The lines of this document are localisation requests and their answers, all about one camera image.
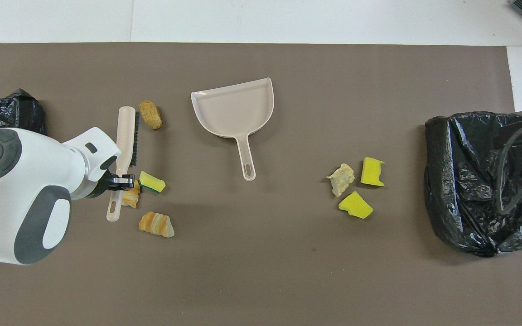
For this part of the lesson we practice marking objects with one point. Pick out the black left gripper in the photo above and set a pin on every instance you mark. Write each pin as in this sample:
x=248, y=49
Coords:
x=102, y=183

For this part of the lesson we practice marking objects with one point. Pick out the short orange-striped croissant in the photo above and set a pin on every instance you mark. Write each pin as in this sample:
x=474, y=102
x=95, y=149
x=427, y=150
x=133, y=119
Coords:
x=132, y=198

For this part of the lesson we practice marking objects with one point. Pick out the yellow sponge with green pad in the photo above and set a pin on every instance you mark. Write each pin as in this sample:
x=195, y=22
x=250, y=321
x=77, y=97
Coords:
x=152, y=181

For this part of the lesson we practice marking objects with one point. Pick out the beige hand brush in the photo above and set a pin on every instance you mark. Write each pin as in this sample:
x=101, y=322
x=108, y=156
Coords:
x=125, y=131

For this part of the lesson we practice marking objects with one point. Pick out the long orange-striped croissant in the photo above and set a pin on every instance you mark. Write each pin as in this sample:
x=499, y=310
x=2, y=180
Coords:
x=157, y=224

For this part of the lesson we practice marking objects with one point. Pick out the brown bread roll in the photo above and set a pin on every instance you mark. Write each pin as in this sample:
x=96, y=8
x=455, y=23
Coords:
x=150, y=114

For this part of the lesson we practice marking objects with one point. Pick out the beige plastic dustpan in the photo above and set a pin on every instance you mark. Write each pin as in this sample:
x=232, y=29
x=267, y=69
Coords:
x=234, y=113

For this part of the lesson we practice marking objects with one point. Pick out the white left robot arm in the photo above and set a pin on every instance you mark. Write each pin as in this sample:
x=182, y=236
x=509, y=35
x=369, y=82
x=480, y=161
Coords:
x=16, y=199

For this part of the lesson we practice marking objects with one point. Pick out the black bag-lined trash bin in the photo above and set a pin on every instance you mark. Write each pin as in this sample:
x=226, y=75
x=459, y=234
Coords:
x=465, y=190
x=12, y=113

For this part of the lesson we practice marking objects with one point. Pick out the crumpled beige scrap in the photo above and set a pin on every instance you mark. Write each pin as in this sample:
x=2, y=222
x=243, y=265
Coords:
x=341, y=179

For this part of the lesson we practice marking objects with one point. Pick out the wedge-shaped yellow sponge piece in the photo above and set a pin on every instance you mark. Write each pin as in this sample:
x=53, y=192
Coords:
x=355, y=204

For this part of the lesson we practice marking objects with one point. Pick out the notched yellow sponge piece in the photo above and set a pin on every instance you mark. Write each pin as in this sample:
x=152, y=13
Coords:
x=372, y=171

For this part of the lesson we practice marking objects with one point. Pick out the brown table mat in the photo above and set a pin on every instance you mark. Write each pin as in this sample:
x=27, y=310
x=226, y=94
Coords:
x=379, y=280

